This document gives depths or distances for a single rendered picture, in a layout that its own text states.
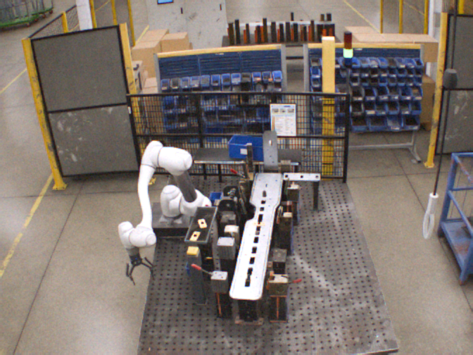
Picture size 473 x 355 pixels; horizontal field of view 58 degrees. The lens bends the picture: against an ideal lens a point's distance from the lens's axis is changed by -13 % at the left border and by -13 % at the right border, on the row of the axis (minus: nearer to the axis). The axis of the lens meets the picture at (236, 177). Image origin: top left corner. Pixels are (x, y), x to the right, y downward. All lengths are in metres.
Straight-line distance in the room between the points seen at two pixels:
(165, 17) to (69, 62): 4.86
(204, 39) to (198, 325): 7.70
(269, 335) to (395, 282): 1.73
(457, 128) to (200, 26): 5.91
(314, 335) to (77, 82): 3.81
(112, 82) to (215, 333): 3.24
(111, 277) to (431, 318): 2.94
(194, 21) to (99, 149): 4.88
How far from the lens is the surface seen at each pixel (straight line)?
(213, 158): 4.07
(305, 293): 3.23
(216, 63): 5.46
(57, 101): 5.67
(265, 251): 3.10
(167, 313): 3.19
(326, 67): 3.87
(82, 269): 4.80
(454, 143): 6.17
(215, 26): 9.98
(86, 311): 4.36
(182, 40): 7.85
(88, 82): 5.43
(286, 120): 4.02
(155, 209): 3.90
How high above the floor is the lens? 3.02
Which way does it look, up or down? 32 degrees down
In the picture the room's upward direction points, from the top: 5 degrees counter-clockwise
